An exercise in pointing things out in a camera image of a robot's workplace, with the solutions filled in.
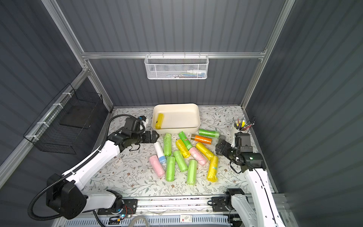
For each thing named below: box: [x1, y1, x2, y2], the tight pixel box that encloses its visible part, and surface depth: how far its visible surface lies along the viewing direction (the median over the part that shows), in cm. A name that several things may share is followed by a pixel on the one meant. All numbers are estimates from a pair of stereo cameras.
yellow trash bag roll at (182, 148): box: [175, 139, 191, 159], surface depth 93 cm
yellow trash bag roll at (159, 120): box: [155, 113, 165, 130], surface depth 109 cm
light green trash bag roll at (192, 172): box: [187, 158, 198, 186], surface depth 85 cm
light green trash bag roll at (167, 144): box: [163, 132, 172, 157], surface depth 96 cm
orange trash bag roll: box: [190, 134, 213, 145], surface depth 98 cm
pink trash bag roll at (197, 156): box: [189, 147, 208, 166], surface depth 91 cm
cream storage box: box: [151, 103, 201, 135], surface depth 114 cm
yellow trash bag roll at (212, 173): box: [207, 155, 219, 183], surface depth 86 cm
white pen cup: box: [230, 120, 249, 148], surface depth 98 cm
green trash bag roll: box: [198, 128, 220, 139], surface depth 102 cm
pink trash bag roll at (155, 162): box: [149, 154, 165, 177], surface depth 88 cm
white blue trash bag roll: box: [154, 141, 167, 165], surface depth 92 cm
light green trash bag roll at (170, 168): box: [165, 156, 176, 182], surface depth 86 cm
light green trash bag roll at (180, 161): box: [173, 149, 189, 173], surface depth 89 cm
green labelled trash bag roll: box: [178, 130, 193, 151], surface depth 98 cm
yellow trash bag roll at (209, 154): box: [195, 141, 215, 161], surface depth 93 cm
